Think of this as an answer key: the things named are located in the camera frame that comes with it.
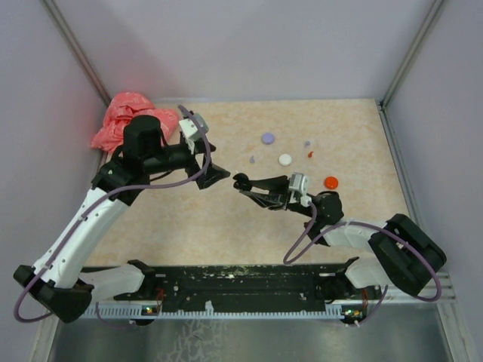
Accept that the black earbud charging case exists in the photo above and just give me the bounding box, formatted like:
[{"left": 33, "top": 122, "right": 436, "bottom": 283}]
[{"left": 232, "top": 173, "right": 252, "bottom": 191}]

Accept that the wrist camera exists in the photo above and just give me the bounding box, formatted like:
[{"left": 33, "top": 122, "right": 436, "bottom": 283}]
[
  {"left": 179, "top": 112, "right": 209, "bottom": 142},
  {"left": 288, "top": 173, "right": 309, "bottom": 196}
]

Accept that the white cable duct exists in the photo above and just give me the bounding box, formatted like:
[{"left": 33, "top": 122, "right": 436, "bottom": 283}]
[{"left": 82, "top": 301, "right": 350, "bottom": 321}]

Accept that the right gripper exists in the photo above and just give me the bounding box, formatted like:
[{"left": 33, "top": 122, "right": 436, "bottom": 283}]
[{"left": 241, "top": 175, "right": 315, "bottom": 218}]

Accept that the white earbud charging case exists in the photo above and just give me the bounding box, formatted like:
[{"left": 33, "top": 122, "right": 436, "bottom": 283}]
[{"left": 278, "top": 154, "right": 293, "bottom": 167}]

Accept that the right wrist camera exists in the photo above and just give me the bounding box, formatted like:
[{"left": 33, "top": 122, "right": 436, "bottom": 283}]
[{"left": 288, "top": 173, "right": 309, "bottom": 196}]

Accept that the purple earbud charging case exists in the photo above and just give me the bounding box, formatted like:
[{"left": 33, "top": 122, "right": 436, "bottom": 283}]
[{"left": 260, "top": 132, "right": 275, "bottom": 145}]

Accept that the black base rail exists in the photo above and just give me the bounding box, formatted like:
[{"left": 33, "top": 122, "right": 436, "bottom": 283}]
[{"left": 114, "top": 264, "right": 361, "bottom": 313}]

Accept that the pink crumpled cloth bag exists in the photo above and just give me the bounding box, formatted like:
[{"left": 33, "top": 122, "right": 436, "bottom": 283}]
[{"left": 91, "top": 92, "right": 180, "bottom": 154}]

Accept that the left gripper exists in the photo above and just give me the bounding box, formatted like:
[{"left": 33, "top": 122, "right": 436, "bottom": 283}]
[{"left": 143, "top": 137, "right": 230, "bottom": 189}]

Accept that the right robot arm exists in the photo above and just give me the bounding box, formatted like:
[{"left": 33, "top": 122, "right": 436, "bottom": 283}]
[{"left": 233, "top": 173, "right": 447, "bottom": 299}]

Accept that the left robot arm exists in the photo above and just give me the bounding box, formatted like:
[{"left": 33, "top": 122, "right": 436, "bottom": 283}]
[{"left": 14, "top": 108, "right": 230, "bottom": 324}]

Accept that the orange earbud charging case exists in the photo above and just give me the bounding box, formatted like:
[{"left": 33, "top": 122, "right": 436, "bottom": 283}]
[{"left": 324, "top": 176, "right": 339, "bottom": 190}]

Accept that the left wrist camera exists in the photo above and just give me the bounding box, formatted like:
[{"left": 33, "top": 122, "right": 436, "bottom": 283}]
[{"left": 179, "top": 112, "right": 209, "bottom": 142}]

